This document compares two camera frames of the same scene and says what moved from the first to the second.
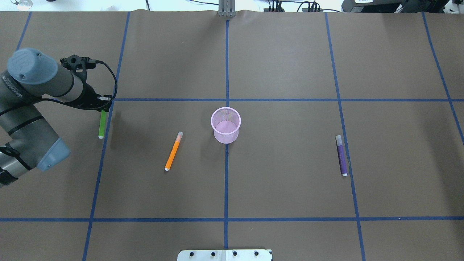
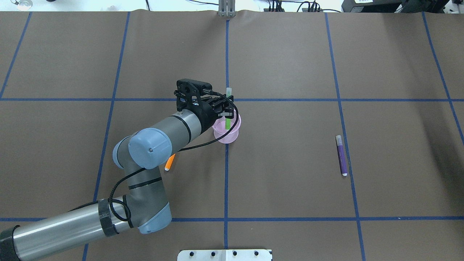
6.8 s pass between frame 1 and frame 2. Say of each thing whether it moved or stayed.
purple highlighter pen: stayed
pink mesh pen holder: stayed
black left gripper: moved
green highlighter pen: moved
